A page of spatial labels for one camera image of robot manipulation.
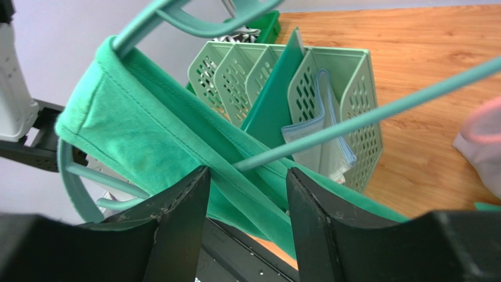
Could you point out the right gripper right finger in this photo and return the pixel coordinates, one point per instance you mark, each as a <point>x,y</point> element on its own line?
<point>338,241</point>

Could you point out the green tank top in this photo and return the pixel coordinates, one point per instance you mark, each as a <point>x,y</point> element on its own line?
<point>136,119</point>

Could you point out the mint green file organizer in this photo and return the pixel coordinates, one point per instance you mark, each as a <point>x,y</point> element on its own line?
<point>235,86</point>

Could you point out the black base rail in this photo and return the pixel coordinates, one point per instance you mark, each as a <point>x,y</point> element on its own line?
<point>228,254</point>

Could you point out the black white striped tank top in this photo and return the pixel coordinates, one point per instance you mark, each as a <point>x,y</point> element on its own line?
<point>241,35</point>

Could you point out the green plastic tray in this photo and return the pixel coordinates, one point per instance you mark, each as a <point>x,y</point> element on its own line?
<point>269,28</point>

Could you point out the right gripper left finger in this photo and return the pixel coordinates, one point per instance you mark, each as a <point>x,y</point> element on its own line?
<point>156,240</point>

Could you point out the teal plastic hanger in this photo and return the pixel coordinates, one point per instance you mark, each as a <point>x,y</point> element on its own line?
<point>92,186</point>

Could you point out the clear zip pouch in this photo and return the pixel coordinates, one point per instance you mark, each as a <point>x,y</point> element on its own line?
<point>333,158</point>

